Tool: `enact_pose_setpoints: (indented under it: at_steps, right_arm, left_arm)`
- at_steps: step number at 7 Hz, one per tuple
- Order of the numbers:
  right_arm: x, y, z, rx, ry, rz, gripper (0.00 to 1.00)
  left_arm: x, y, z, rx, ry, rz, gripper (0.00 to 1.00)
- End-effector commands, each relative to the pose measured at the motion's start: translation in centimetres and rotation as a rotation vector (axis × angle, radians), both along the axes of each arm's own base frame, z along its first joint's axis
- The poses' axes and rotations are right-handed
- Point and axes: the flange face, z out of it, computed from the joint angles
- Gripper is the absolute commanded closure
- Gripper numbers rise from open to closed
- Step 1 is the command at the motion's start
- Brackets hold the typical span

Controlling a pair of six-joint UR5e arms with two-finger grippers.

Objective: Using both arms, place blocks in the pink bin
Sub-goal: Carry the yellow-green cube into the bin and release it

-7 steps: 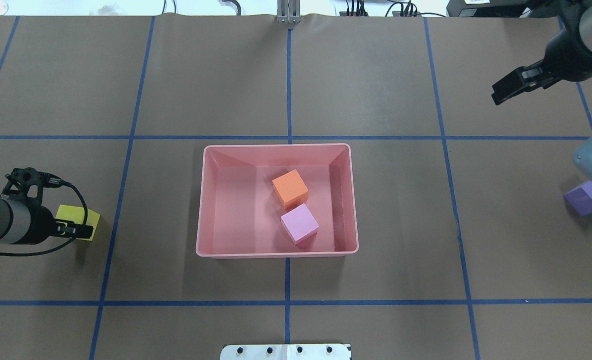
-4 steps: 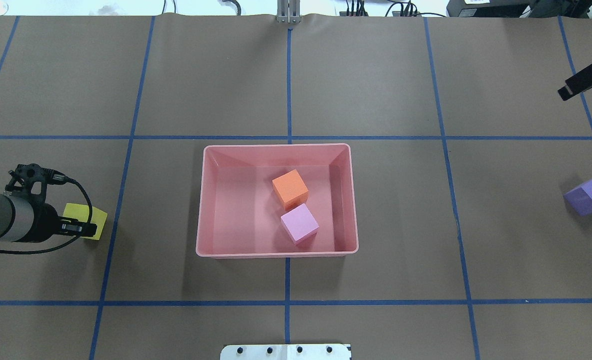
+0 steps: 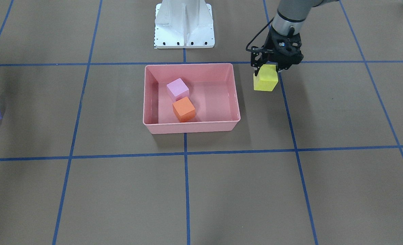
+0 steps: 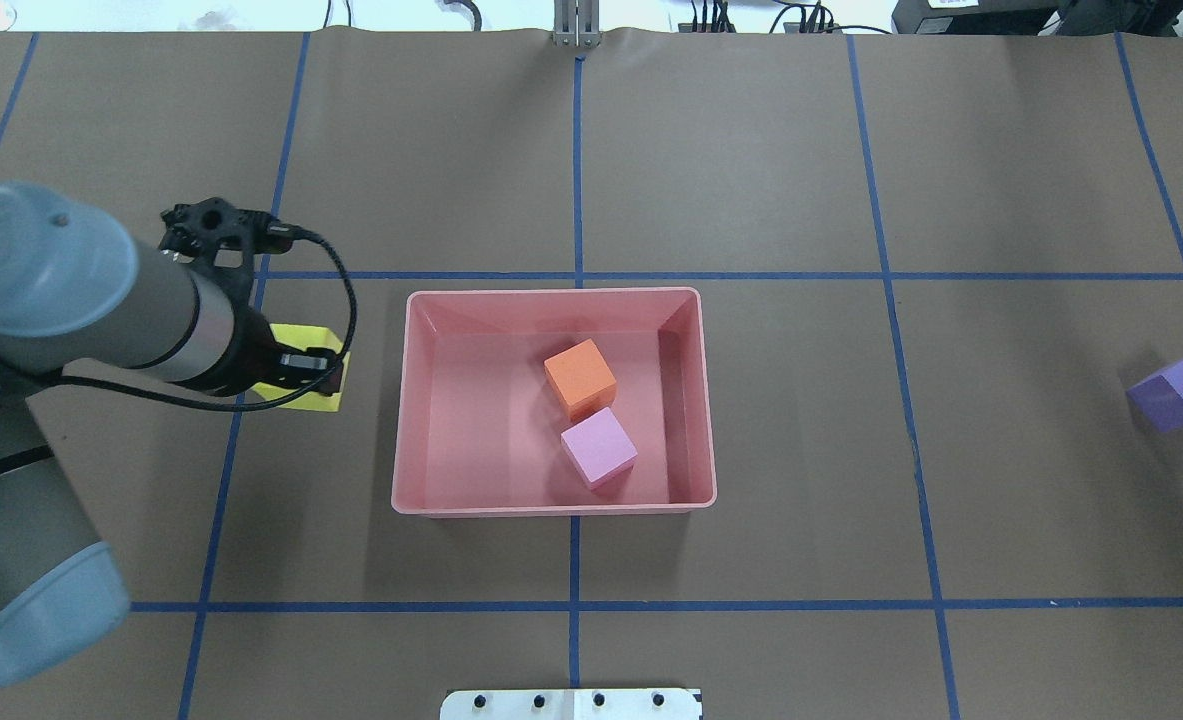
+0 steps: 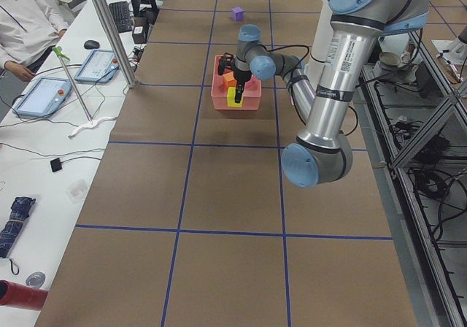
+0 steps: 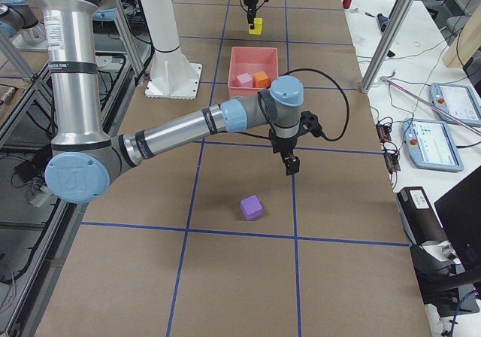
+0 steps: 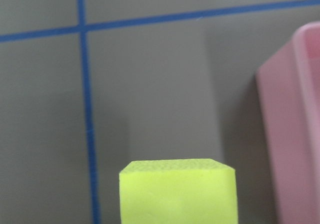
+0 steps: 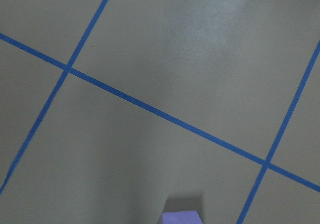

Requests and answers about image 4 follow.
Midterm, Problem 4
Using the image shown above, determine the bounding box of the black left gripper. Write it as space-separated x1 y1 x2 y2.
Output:
159 199 344 397

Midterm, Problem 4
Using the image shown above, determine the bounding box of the yellow-green foam block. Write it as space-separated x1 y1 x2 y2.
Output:
251 323 349 413

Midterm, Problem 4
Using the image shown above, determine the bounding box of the orange foam block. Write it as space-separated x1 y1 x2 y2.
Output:
542 340 618 423

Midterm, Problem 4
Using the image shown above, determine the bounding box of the light pink foam block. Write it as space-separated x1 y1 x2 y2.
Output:
560 407 640 491

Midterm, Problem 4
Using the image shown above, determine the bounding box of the purple foam block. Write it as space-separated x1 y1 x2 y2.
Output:
1126 357 1183 433

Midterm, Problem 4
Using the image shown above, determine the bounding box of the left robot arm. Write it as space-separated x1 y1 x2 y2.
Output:
0 181 358 688

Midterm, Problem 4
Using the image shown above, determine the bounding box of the pink plastic bin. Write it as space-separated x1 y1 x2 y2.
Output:
392 287 718 518

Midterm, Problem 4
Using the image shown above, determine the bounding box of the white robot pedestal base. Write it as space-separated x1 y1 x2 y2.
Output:
439 687 705 719

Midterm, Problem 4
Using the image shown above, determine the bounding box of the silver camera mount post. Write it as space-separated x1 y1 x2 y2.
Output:
551 0 603 48

